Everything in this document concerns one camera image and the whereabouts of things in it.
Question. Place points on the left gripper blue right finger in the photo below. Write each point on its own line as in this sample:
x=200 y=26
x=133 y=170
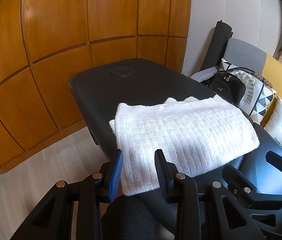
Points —
x=215 y=214

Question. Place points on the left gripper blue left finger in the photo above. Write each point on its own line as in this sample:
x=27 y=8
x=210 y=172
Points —
x=52 y=217

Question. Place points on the cream knitted sweater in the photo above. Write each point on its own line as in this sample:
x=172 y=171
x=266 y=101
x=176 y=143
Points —
x=197 y=136

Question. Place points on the geometric triangle print cushion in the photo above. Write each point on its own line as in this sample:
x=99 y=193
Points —
x=258 y=94

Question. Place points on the black handbag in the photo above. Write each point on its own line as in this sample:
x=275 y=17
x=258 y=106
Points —
x=228 y=86

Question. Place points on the grey yellow blue armchair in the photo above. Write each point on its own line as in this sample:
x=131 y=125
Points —
x=243 y=54

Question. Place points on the black rolled mat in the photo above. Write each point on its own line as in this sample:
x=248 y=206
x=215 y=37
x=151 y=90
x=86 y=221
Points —
x=222 y=34

